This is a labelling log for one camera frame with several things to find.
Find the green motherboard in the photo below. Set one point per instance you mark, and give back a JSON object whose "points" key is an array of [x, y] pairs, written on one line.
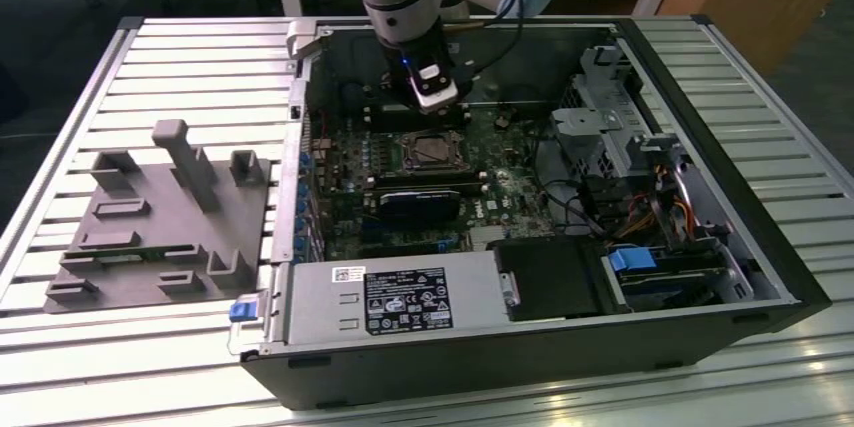
{"points": [[507, 182]]}

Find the black graphics card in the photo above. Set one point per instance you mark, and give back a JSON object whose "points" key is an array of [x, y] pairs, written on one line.
{"points": [[420, 207]]}

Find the CPU socket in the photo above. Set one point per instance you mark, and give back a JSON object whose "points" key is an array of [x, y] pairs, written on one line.
{"points": [[434, 171]]}

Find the black open PC case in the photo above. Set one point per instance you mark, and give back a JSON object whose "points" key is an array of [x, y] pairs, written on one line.
{"points": [[467, 372]]}

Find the grey parts rack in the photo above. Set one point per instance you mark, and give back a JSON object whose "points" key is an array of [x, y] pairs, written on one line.
{"points": [[167, 227]]}

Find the grey metal drive cage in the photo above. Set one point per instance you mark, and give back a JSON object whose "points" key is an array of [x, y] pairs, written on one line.
{"points": [[587, 127]]}

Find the silver square CPU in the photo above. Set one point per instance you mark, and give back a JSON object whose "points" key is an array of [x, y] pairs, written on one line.
{"points": [[432, 151]]}

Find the silver power supply unit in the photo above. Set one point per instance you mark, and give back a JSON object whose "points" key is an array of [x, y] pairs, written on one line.
{"points": [[320, 297]]}

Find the blue disk carrier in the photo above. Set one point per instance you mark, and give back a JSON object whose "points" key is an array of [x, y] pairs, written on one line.
{"points": [[634, 259]]}

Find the blue plastic case latch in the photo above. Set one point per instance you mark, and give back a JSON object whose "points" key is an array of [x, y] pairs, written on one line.
{"points": [[242, 311]]}

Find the silver chipset heatsink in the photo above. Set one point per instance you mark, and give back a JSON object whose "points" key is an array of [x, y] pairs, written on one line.
{"points": [[488, 237]]}

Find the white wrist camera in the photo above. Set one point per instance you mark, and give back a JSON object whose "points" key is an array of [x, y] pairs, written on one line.
{"points": [[434, 89]]}

